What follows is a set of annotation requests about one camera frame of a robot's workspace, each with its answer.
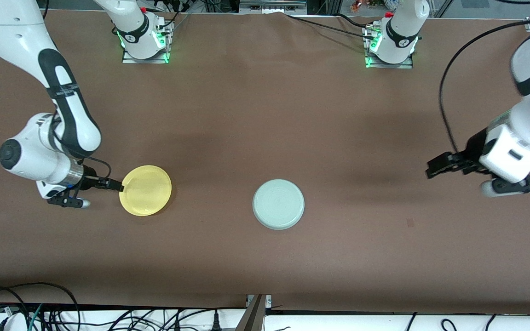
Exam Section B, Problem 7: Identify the yellow round plate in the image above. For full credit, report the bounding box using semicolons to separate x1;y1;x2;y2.
119;165;172;217

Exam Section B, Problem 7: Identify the pale green round plate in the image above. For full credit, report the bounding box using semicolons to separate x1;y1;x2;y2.
252;179;305;230

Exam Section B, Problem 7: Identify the brown table cover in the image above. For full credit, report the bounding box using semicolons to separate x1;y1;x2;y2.
0;9;530;316

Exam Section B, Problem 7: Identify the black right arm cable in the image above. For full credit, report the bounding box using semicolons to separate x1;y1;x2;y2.
48;113;112;181

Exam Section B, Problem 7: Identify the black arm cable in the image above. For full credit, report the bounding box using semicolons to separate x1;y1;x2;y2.
48;113;112;181
438;18;530;155

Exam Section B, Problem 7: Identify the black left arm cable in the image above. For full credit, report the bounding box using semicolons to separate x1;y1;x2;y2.
438;18;530;155

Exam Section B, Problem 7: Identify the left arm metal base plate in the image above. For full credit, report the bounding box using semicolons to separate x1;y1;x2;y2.
364;25;414;69

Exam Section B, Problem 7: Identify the large black cable loop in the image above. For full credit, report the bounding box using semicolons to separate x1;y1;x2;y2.
0;282;80;331

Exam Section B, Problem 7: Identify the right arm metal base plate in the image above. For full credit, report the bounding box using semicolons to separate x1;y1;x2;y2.
121;18;172;64

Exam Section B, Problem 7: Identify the green cable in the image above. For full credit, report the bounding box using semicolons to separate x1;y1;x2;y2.
28;303;45;331

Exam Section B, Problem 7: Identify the short black table cable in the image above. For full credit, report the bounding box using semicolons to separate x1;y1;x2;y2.
336;13;376;31

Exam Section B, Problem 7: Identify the grey base cable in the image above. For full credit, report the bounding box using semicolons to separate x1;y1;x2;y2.
170;13;191;36

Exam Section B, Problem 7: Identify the long black table cable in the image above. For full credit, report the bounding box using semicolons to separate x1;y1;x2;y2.
285;13;378;43

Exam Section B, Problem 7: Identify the aluminium frame post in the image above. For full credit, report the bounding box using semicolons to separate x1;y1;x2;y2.
242;294;272;331

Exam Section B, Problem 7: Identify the aluminium frame beam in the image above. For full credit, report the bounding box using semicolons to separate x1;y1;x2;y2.
239;0;308;13

